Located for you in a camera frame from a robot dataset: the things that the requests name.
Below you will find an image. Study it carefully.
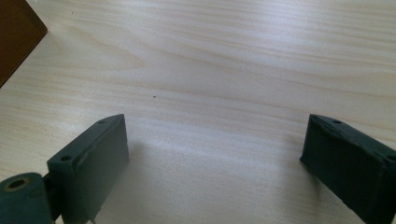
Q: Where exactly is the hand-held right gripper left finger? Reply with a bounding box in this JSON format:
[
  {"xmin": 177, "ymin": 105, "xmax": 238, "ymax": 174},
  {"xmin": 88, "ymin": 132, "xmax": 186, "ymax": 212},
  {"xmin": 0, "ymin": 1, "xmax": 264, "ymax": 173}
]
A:
[{"xmin": 46, "ymin": 113, "xmax": 131, "ymax": 224}]

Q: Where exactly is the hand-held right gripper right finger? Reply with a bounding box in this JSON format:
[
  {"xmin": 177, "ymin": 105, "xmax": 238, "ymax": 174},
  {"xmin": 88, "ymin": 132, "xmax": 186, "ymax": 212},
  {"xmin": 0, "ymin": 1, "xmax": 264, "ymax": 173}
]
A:
[{"xmin": 299, "ymin": 113, "xmax": 396, "ymax": 224}]

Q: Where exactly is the brown wooden box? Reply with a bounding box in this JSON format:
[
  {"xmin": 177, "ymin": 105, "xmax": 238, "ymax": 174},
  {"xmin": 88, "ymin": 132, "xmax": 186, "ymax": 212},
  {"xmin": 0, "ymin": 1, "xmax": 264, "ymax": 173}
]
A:
[{"xmin": 0, "ymin": 0, "xmax": 49, "ymax": 89}]

